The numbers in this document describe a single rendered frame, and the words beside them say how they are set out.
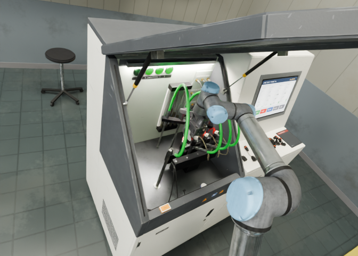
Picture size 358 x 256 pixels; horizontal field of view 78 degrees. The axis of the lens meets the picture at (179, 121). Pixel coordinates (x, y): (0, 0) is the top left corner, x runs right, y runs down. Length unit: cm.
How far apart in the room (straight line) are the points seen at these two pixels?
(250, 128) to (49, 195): 182
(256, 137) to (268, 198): 27
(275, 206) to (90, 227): 165
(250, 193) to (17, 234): 182
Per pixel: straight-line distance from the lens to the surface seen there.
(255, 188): 66
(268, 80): 150
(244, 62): 132
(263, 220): 70
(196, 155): 135
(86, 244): 206
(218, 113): 88
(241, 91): 134
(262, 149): 84
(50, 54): 285
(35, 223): 217
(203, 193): 125
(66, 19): 342
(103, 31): 116
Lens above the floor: 194
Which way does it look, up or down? 39 degrees down
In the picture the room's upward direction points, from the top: 20 degrees clockwise
